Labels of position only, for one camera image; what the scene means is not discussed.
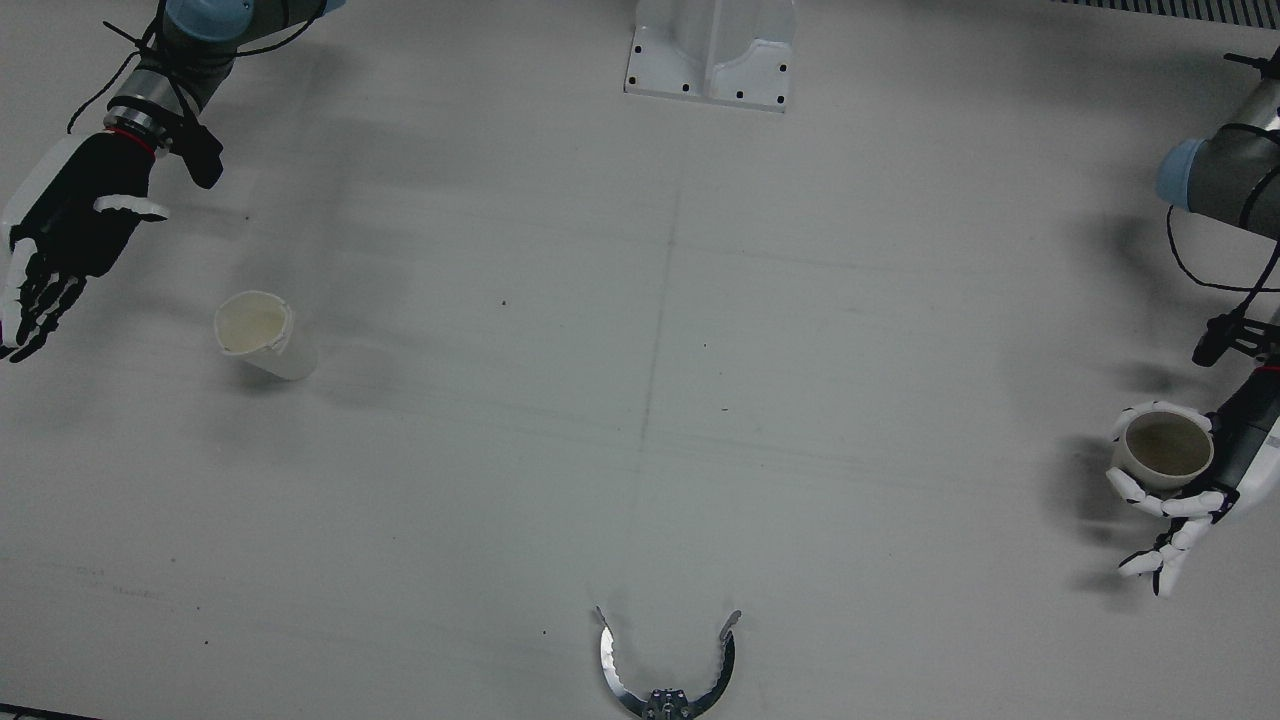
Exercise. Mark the metal toothed tongs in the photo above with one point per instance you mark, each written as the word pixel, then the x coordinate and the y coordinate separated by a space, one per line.
pixel 668 680

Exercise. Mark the white metal mounting bracket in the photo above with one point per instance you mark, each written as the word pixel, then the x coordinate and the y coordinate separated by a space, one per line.
pixel 712 55

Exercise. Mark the intact white paper cup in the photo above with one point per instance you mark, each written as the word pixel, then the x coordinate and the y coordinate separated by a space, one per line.
pixel 1162 450

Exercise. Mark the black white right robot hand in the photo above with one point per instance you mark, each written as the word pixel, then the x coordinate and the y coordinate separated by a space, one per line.
pixel 80 220

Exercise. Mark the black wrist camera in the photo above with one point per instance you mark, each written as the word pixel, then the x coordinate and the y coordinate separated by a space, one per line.
pixel 1232 338
pixel 203 155

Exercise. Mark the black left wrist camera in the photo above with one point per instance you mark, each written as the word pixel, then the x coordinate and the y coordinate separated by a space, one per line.
pixel 1232 338

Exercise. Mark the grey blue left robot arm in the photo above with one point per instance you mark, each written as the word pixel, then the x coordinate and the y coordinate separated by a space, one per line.
pixel 1235 165

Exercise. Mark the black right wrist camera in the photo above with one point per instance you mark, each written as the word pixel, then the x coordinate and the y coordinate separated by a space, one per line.
pixel 203 155

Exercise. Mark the crushed white paper cup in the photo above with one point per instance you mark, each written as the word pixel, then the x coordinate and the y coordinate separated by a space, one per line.
pixel 262 333

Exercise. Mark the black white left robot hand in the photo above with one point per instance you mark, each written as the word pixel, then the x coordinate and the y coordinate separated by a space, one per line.
pixel 1245 450

